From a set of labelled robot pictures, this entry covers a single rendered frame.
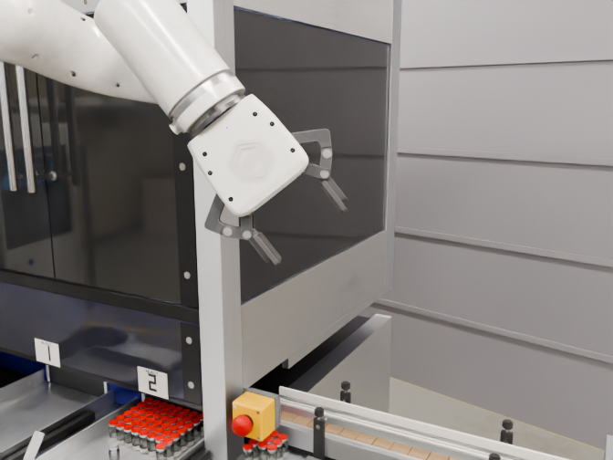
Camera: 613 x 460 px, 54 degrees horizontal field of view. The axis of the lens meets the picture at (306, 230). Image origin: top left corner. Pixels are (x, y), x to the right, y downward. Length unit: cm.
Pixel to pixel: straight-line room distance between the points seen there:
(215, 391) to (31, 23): 84
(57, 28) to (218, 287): 64
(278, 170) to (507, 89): 253
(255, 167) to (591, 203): 247
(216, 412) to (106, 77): 78
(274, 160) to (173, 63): 14
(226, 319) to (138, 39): 70
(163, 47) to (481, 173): 263
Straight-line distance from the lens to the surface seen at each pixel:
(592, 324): 311
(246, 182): 63
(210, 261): 119
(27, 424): 161
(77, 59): 74
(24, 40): 68
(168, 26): 65
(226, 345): 124
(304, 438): 136
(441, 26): 327
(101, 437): 150
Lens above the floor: 162
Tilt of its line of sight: 12 degrees down
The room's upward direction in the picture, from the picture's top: straight up
